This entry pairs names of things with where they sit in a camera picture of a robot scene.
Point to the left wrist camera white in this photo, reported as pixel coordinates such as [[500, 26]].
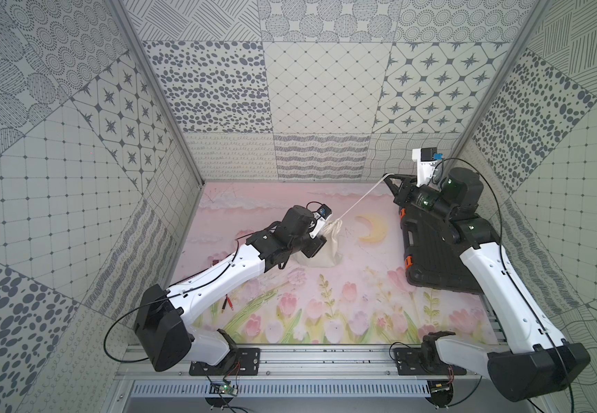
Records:
[[321, 217]]

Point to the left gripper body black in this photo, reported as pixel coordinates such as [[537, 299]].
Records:
[[313, 245]]

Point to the red and black clip leads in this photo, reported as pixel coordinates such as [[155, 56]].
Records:
[[227, 304]]

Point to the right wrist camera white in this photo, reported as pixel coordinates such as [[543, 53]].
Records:
[[426, 160]]

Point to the black plastic tool case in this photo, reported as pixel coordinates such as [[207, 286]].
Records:
[[429, 260]]

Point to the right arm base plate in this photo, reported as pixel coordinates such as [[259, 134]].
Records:
[[411, 361]]

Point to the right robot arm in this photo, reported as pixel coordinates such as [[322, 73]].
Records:
[[539, 359]]

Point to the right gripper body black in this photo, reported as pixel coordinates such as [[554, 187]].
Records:
[[425, 197]]

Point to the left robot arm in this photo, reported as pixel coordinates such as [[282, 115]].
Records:
[[164, 321]]

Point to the small circuit board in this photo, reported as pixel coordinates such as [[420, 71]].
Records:
[[223, 389]]

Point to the cream cloth soil bag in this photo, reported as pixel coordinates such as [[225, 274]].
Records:
[[329, 255]]

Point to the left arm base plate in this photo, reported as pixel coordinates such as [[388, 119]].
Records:
[[240, 362]]

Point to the aluminium mounting rail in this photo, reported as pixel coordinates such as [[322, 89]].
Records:
[[298, 362]]

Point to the white bag drawstring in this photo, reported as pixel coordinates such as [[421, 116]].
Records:
[[379, 182]]

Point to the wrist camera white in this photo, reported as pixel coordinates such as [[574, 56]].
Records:
[[426, 160], [321, 217]]

